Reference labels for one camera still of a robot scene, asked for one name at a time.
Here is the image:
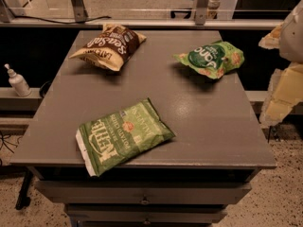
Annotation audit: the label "green Kettle jalapeno chip bag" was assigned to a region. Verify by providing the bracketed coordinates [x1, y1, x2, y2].
[76, 98, 175, 177]

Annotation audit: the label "white pump bottle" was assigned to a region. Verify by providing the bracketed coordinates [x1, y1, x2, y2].
[4, 63, 31, 97]

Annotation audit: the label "black cables on floor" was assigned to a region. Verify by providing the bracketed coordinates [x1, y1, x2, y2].
[0, 131, 23, 167]

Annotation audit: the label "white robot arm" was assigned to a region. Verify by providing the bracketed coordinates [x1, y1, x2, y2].
[258, 0, 303, 127]

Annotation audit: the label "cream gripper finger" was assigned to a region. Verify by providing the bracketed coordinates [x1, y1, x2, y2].
[259, 62, 303, 127]
[258, 25, 282, 49]

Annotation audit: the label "green round-logo chip bag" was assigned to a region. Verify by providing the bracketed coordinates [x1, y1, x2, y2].
[173, 42, 244, 79]

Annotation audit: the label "brown sea salt chip bag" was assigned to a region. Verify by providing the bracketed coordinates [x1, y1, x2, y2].
[70, 24, 147, 72]

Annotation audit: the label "black stand leg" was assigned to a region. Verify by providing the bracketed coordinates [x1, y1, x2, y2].
[15, 170, 33, 210]

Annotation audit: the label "grey drawer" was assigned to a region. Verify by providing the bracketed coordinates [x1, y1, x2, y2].
[64, 204, 226, 224]
[35, 181, 251, 205]

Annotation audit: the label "grey metal frame rail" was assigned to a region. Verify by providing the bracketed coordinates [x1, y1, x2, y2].
[0, 0, 282, 30]

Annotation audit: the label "grey drawer cabinet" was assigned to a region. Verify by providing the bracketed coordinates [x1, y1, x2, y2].
[12, 30, 276, 227]

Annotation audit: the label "black cable on ledge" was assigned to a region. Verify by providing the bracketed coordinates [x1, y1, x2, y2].
[9, 8, 112, 25]

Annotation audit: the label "top grey drawer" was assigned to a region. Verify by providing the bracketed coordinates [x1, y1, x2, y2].
[35, 181, 251, 205]

